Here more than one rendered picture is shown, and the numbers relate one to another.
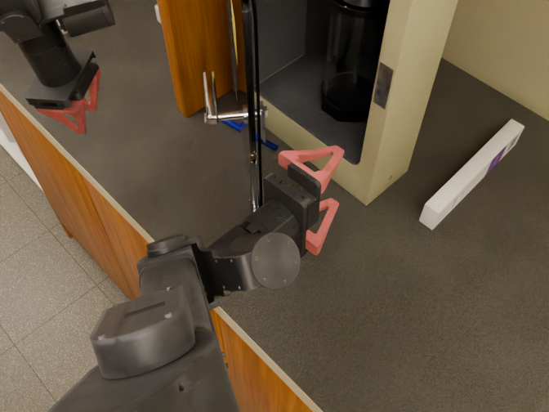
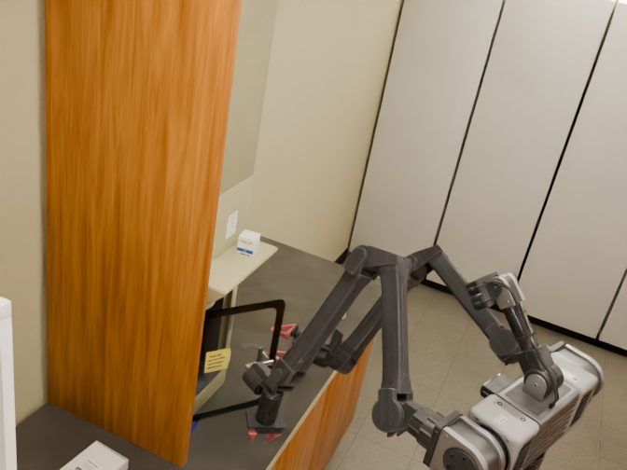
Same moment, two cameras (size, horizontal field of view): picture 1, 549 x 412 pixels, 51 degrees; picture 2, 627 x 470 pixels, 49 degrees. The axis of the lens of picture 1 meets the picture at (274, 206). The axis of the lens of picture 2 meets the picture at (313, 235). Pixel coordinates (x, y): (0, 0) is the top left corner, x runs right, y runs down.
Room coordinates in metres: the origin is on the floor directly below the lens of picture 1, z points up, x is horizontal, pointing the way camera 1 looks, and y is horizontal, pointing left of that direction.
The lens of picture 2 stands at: (1.25, 1.58, 2.48)
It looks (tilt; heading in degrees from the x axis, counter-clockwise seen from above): 27 degrees down; 242
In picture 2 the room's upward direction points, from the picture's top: 11 degrees clockwise
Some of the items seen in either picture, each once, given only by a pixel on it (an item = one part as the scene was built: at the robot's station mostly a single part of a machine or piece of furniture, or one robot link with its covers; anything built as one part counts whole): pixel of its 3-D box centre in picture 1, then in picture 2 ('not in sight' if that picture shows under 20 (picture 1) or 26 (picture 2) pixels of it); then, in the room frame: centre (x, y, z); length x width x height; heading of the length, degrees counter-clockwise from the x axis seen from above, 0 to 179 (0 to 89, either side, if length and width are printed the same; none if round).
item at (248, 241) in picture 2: not in sight; (248, 243); (0.59, -0.05, 1.54); 0.05 x 0.05 x 0.06; 51
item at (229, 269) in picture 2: not in sight; (233, 276); (0.64, 0.00, 1.46); 0.32 x 0.12 x 0.10; 44
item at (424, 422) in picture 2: not in sight; (431, 429); (0.38, 0.67, 1.45); 0.09 x 0.08 x 0.12; 21
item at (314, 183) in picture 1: (314, 176); (284, 335); (0.43, -0.05, 1.19); 0.09 x 0.07 x 0.07; 135
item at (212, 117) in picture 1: (223, 97); (257, 361); (0.56, 0.07, 1.20); 0.10 x 0.05 x 0.03; 7
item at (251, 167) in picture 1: (241, 64); (231, 362); (0.63, 0.05, 1.19); 0.30 x 0.01 x 0.40; 7
